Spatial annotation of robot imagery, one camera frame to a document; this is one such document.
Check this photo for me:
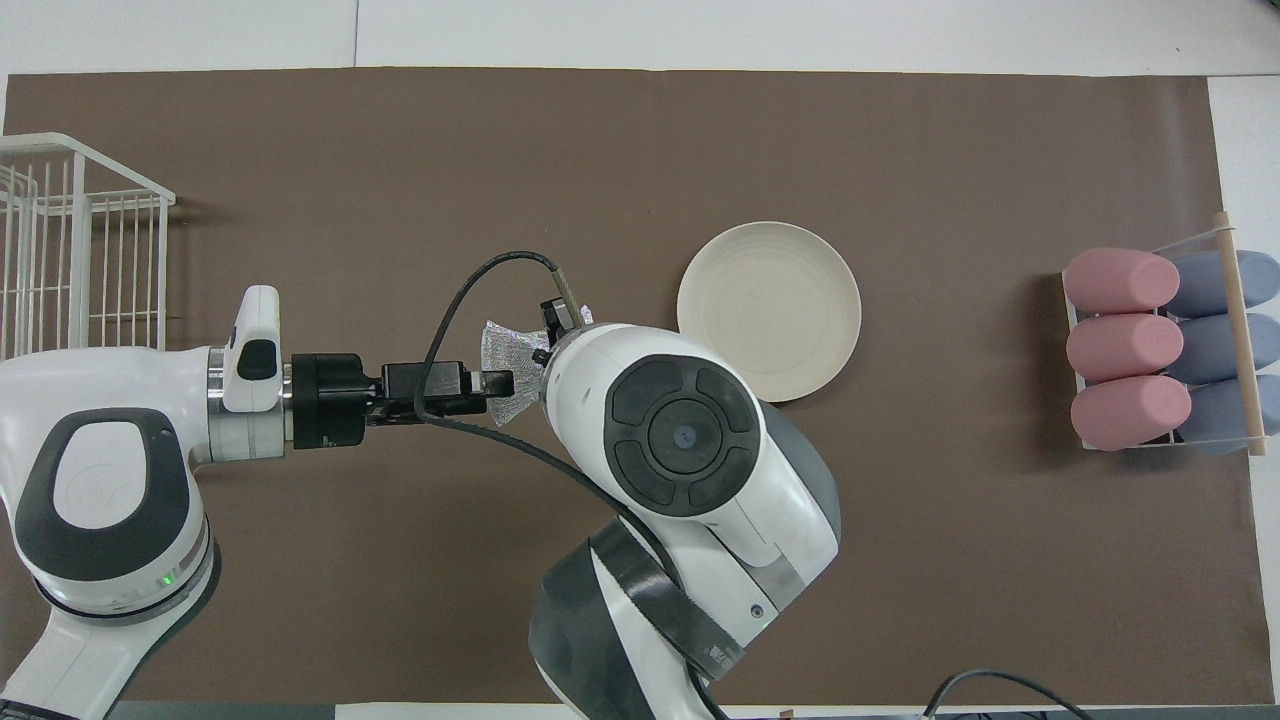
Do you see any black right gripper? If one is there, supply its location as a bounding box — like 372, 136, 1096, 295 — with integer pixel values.
380, 297, 586, 401

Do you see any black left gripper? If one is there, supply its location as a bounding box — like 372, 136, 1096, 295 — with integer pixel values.
288, 352, 501, 451

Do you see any silver mesh sponge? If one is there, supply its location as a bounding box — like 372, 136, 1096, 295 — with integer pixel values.
482, 305, 597, 429

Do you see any cream round plate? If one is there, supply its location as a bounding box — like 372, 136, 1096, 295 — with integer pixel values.
676, 220, 863, 404

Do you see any brown table mat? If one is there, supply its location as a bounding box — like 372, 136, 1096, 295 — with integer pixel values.
0, 67, 1263, 707

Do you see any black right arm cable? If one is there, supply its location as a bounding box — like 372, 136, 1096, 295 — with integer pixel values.
413, 250, 1096, 720

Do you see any white wire dish rack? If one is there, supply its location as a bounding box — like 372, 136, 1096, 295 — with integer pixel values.
0, 132, 177, 351

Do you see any cup holder with wooden handle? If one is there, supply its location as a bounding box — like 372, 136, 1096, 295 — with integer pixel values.
1060, 211, 1271, 459

